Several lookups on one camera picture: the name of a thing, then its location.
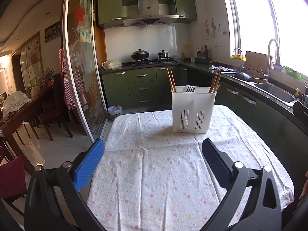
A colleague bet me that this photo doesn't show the steel kitchen sink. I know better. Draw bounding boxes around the steel kitchen sink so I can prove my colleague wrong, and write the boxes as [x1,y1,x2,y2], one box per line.
[222,71,300,108]

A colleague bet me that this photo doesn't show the green kitchen cabinets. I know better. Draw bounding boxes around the green kitchen cabinets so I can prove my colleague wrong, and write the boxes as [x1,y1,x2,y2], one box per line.
[100,63,307,183]

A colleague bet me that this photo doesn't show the red dining chair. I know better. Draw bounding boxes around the red dining chair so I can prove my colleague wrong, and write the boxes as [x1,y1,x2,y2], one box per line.
[0,156,28,218]

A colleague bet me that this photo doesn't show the dark wooden dining table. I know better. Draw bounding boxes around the dark wooden dining table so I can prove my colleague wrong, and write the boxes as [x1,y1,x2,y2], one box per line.
[1,85,53,175]

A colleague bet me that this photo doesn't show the floral white tablecloth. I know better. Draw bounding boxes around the floral white tablecloth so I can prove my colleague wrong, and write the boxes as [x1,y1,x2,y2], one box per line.
[87,105,295,230]

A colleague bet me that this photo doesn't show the checked pink apron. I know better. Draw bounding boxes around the checked pink apron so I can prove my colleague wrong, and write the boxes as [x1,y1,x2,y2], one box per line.
[59,49,87,110]

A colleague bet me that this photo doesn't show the white plastic utensil holder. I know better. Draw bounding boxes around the white plastic utensil holder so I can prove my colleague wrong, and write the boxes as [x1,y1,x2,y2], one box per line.
[172,86,216,134]

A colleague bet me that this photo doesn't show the black pan in sink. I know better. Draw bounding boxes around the black pan in sink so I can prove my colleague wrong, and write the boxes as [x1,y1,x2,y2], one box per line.
[233,73,267,84]

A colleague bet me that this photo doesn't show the crumpled dish cloth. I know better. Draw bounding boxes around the crumpled dish cloth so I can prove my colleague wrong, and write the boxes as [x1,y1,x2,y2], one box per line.
[210,65,230,72]

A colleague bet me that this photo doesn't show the small chrome faucet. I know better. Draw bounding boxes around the small chrome faucet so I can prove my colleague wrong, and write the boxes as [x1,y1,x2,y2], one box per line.
[232,48,244,72]

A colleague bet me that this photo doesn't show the plastic bag on counter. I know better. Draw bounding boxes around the plastic bag on counter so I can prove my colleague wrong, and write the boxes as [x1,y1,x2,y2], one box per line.
[102,59,123,70]

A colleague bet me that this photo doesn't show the wooden cutting board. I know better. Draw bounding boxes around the wooden cutting board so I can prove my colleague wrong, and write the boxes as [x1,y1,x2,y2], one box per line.
[244,51,270,76]

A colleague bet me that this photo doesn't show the chrome tall faucet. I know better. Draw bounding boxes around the chrome tall faucet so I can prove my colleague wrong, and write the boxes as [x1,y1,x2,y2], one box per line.
[266,39,280,81]

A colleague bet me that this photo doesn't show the condiment bottles tray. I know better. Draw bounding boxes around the condiment bottles tray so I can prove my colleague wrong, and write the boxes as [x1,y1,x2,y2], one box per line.
[184,44,210,64]

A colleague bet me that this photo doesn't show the black wok with lid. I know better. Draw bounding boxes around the black wok with lid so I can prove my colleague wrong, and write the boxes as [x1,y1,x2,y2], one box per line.
[131,49,150,61]

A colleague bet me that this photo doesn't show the glass sliding door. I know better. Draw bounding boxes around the glass sliding door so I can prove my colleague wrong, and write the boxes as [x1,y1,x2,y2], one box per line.
[62,0,107,141]

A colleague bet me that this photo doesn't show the gas stove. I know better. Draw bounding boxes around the gas stove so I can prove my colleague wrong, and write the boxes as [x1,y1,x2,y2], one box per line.
[132,57,177,66]

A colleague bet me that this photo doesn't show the small steel pot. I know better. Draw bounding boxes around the small steel pot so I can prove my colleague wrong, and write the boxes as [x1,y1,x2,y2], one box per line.
[157,49,169,59]

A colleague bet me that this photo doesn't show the steel range hood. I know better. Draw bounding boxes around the steel range hood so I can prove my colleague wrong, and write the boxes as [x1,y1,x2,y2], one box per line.
[122,0,180,27]

